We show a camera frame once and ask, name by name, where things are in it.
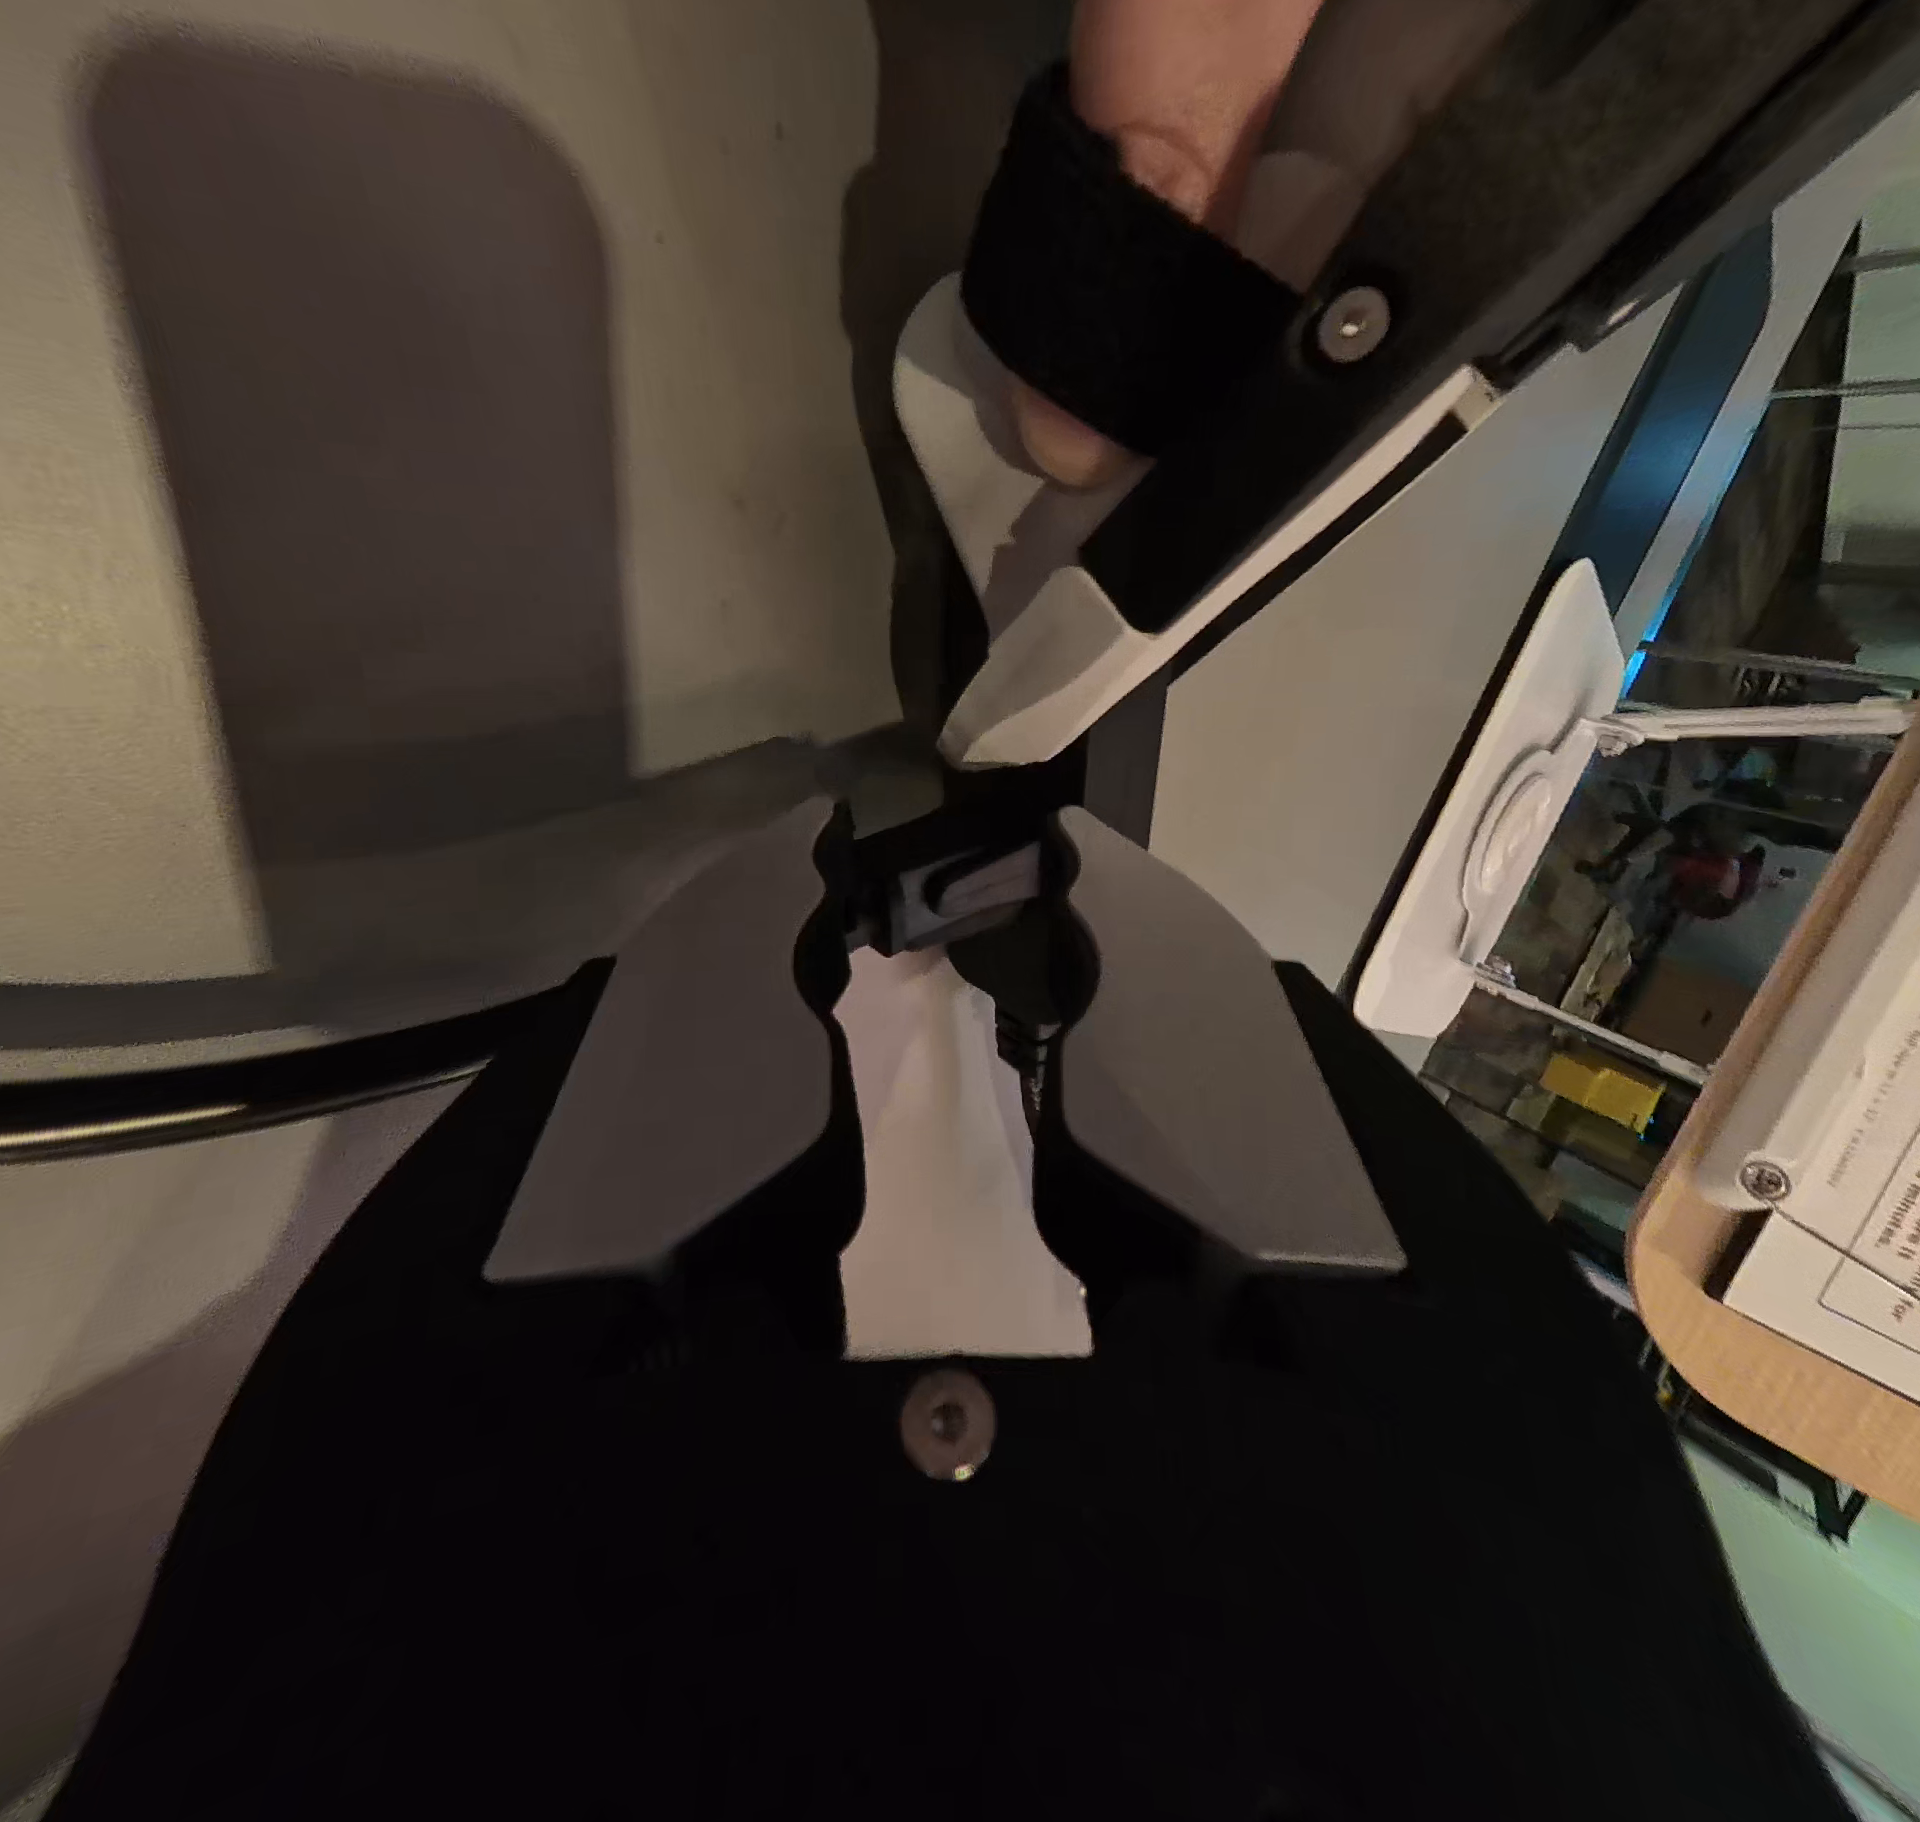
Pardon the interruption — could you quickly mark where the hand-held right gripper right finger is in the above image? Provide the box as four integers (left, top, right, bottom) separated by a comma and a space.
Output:
1035, 801, 1412, 1283

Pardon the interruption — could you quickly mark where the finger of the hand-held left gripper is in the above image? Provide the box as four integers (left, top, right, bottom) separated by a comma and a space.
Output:
934, 364, 1499, 773

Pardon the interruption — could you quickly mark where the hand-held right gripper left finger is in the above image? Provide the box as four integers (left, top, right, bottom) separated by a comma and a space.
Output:
480, 800, 864, 1287

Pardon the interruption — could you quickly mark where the black power strip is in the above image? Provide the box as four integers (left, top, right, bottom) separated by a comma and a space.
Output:
884, 547, 1174, 871

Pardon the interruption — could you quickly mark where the person's left hand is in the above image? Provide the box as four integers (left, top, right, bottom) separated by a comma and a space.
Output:
1012, 0, 1608, 494

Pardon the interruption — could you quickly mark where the yellow storage box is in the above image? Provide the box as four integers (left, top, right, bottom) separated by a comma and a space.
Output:
1543, 1049, 1668, 1146

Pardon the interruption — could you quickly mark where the white document stand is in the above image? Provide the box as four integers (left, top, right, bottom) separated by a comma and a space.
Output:
1349, 560, 1920, 1089

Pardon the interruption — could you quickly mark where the printed instruction sheet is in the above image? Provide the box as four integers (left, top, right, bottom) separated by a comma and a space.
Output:
1723, 1012, 1920, 1366

